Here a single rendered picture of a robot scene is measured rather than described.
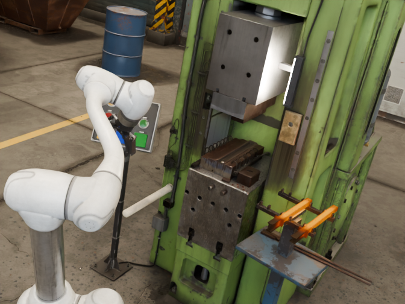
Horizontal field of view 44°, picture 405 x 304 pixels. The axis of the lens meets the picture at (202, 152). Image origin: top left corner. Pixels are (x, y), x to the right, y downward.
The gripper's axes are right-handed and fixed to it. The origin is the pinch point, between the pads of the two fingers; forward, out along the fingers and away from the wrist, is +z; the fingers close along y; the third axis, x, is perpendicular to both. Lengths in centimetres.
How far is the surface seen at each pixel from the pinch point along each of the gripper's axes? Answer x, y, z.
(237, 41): -79, 4, -26
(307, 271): -43, -102, 13
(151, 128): -53, 8, 38
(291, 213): -47, -75, -3
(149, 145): -47, 2, 42
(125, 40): -340, 211, 303
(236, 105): -72, -18, -2
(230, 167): -64, -38, 24
